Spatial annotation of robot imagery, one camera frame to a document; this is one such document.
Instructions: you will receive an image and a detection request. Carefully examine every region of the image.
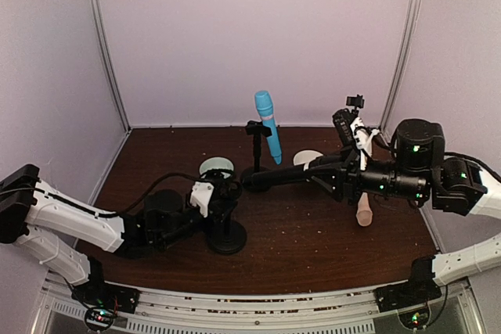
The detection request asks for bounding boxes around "light teal bowl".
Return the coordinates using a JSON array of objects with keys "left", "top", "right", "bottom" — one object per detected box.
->
[{"left": 199, "top": 156, "right": 234, "bottom": 178}]

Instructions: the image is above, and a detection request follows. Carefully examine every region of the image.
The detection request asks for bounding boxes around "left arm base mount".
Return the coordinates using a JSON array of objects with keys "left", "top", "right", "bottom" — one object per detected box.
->
[{"left": 67, "top": 257, "right": 140, "bottom": 333}]

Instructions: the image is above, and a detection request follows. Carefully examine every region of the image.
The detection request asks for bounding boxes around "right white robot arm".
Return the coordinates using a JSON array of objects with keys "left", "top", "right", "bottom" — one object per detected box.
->
[{"left": 303, "top": 119, "right": 500, "bottom": 286}]

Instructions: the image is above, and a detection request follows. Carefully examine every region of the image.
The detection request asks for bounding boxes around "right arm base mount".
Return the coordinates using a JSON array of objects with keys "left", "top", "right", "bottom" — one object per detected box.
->
[{"left": 373, "top": 256, "right": 445, "bottom": 332}]

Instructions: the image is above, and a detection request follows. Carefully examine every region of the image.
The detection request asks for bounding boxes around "front aluminium rail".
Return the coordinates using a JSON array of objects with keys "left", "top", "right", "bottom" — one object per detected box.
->
[{"left": 31, "top": 272, "right": 486, "bottom": 333}]

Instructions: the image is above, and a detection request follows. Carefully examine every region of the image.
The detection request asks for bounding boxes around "blue toy microphone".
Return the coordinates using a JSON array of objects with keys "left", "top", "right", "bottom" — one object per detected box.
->
[{"left": 254, "top": 91, "right": 282, "bottom": 165}]

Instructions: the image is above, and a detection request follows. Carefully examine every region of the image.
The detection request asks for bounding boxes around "black handheld microphone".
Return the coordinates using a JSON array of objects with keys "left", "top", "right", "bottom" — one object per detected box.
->
[{"left": 243, "top": 164, "right": 334, "bottom": 188}]

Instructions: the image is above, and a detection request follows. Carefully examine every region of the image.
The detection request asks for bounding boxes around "thin black stand with clip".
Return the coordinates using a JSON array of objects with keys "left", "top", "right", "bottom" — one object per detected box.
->
[{"left": 346, "top": 95, "right": 365, "bottom": 117}]

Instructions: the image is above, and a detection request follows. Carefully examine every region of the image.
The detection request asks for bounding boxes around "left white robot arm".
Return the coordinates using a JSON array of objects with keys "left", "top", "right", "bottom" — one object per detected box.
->
[{"left": 1, "top": 164, "right": 247, "bottom": 286}]

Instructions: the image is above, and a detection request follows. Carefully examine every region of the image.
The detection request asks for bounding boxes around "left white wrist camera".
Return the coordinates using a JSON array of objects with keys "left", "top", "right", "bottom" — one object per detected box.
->
[{"left": 189, "top": 182, "right": 214, "bottom": 218}]

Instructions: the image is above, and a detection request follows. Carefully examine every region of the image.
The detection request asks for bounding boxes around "short black microphone stand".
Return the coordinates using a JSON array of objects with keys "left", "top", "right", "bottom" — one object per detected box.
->
[{"left": 206, "top": 197, "right": 247, "bottom": 255}]

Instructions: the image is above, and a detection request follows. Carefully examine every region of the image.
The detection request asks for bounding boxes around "white bowl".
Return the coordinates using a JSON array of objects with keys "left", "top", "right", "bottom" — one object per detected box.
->
[{"left": 293, "top": 149, "right": 323, "bottom": 166}]

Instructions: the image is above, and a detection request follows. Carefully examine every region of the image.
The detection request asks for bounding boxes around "left aluminium frame post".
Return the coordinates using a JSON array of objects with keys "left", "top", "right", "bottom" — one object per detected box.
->
[{"left": 89, "top": 0, "right": 132, "bottom": 133}]

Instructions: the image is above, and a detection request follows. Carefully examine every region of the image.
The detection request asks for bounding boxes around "tall black microphone stand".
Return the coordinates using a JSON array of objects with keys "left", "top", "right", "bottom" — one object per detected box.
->
[{"left": 240, "top": 120, "right": 272, "bottom": 192}]

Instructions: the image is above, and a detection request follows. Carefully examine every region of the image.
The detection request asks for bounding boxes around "right aluminium frame post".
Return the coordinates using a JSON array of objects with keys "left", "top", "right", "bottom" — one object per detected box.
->
[{"left": 380, "top": 0, "right": 422, "bottom": 135}]

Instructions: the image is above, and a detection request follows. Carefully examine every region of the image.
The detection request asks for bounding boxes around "aluminium frame post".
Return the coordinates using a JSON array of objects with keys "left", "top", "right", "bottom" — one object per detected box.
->
[
  {"left": 89, "top": 0, "right": 132, "bottom": 133},
  {"left": 380, "top": 0, "right": 422, "bottom": 135}
]

